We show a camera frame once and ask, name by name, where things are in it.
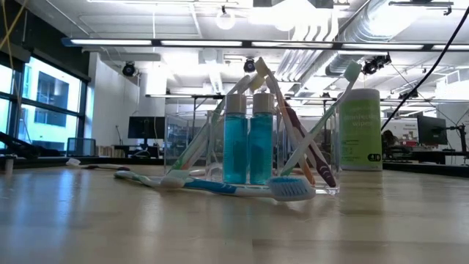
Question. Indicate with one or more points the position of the green disinfecting wipes canister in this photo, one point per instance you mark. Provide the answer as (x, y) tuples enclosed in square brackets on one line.
[(361, 128)]

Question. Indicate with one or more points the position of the person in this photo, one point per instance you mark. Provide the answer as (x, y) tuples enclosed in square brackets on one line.
[(389, 137)]

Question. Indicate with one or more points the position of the blue white toothbrush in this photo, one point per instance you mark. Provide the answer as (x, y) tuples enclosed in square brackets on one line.
[(212, 186)]

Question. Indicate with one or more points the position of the orange white toothbrush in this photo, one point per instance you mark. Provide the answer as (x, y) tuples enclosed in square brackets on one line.
[(205, 141)]

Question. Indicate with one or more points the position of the green white toothbrush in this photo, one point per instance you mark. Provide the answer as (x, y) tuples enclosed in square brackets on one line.
[(146, 179), (190, 148), (316, 128)]

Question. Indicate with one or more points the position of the long pendant light bar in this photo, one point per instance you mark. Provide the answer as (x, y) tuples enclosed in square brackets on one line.
[(201, 43)]

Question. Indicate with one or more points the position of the small white post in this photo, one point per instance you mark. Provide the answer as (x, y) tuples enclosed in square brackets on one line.
[(9, 166)]

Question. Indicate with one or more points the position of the clear acrylic organizer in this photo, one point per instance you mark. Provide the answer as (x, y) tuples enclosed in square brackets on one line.
[(331, 154)]

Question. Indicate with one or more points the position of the blue mouthwash bottle white cap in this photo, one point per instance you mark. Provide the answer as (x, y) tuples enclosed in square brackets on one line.
[(261, 146), (235, 146)]

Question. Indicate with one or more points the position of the black computer monitor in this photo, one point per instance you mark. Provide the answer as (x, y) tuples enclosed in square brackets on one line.
[(146, 127), (432, 130)]

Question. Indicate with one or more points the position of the black ceiling camera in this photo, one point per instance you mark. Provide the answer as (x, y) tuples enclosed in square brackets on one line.
[(250, 65), (373, 65), (129, 69)]

